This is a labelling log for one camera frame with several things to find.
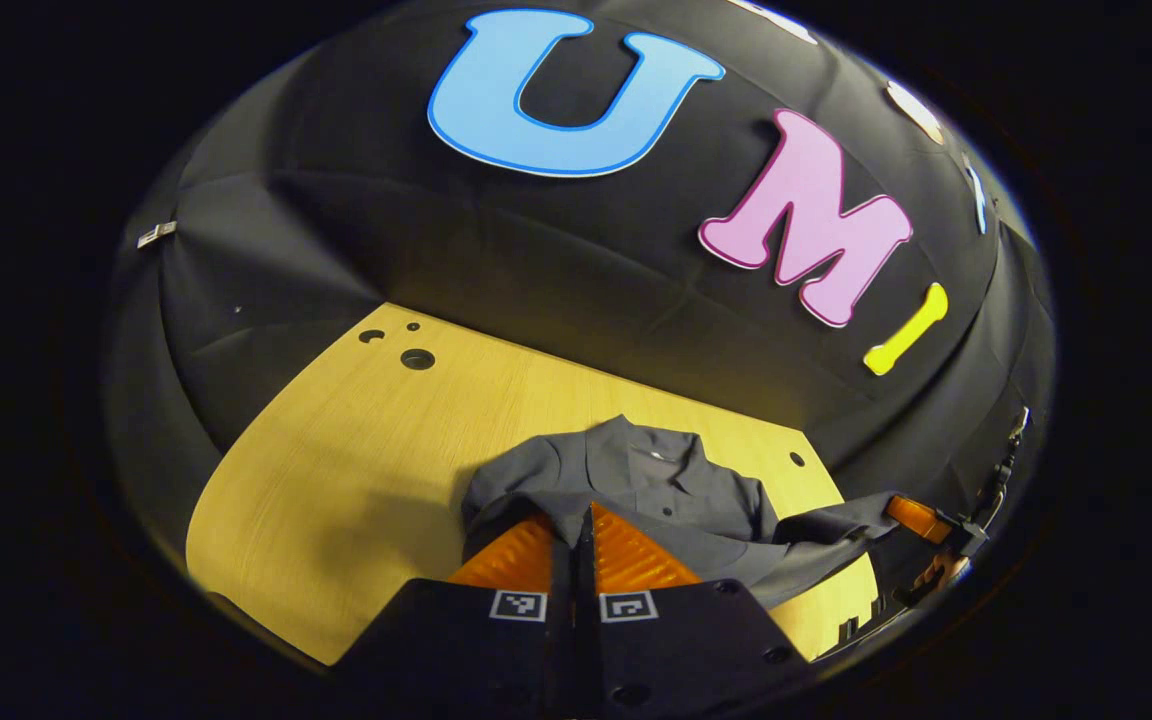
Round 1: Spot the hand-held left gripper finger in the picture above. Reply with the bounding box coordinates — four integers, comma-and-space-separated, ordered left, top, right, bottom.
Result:
581, 503, 817, 720
331, 505, 585, 720

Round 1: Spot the grey polo shirt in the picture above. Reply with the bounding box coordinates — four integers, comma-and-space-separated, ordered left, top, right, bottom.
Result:
461, 415, 902, 611

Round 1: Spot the black backdrop cloth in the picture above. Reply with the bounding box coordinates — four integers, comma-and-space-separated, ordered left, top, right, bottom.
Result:
106, 0, 1057, 561

